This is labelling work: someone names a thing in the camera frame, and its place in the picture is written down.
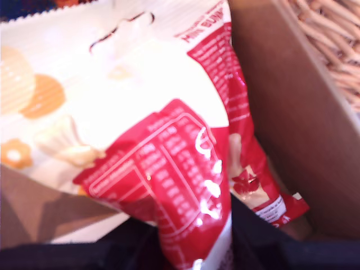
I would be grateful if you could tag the brown cardboard box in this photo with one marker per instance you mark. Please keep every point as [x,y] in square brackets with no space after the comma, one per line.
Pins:
[295,126]

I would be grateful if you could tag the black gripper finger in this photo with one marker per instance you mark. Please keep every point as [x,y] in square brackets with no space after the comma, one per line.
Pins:
[98,253]
[281,253]

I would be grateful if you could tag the red and white egg bag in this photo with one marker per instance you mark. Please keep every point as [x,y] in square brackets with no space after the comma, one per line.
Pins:
[140,98]

